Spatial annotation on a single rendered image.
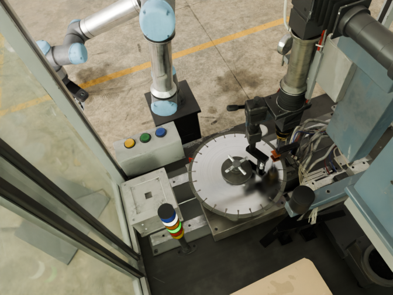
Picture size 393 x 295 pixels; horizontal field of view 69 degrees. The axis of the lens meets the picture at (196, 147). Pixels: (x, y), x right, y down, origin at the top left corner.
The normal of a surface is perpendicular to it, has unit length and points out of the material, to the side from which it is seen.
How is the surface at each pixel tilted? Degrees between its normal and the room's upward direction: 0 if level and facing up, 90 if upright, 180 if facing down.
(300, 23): 90
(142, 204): 0
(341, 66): 90
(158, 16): 83
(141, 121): 0
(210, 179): 0
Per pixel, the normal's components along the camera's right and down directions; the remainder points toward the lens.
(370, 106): -0.94, 0.34
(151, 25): 0.04, 0.76
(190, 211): -0.11, -0.54
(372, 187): -0.75, 0.59
